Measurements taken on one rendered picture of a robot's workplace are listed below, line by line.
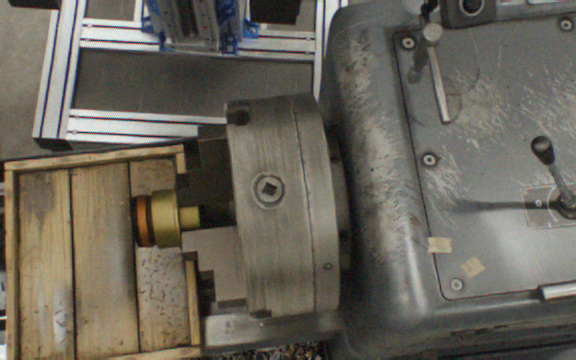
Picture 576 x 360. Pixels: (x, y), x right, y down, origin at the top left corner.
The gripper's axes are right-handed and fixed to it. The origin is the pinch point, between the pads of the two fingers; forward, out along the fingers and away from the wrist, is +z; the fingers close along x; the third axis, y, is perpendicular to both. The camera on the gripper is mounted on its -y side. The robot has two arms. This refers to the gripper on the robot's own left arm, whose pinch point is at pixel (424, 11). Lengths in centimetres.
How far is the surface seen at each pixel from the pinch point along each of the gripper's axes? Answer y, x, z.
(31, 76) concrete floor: 70, 83, 138
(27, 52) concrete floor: 78, 83, 138
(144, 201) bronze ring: -9.4, 36.5, 26.4
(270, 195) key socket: -13.8, 19.4, 17.0
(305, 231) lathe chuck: -19.3, 15.8, 15.8
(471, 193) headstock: -18.4, -4.5, 12.2
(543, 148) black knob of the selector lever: -18.3, -8.0, -2.1
